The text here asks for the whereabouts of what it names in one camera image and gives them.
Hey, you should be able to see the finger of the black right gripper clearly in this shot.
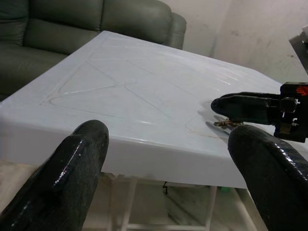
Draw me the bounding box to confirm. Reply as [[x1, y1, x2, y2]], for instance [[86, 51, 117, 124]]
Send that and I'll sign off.
[[218, 92, 281, 100], [211, 97, 268, 125]]

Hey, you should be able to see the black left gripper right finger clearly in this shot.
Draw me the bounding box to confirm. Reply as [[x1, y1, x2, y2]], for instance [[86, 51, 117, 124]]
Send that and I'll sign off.
[[226, 125, 308, 231]]

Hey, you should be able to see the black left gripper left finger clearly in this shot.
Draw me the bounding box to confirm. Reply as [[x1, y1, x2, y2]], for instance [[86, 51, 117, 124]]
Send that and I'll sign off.
[[0, 119, 110, 231]]

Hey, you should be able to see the small brass key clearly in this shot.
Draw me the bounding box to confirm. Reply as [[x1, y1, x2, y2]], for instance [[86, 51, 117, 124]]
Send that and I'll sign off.
[[213, 120, 243, 128]]

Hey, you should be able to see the white plastic table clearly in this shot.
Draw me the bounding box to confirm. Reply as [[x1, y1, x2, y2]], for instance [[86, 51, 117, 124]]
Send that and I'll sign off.
[[0, 30, 288, 231]]

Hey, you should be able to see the dark green leather sofa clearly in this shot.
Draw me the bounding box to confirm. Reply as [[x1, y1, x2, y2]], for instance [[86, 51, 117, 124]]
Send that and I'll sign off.
[[0, 0, 187, 102]]

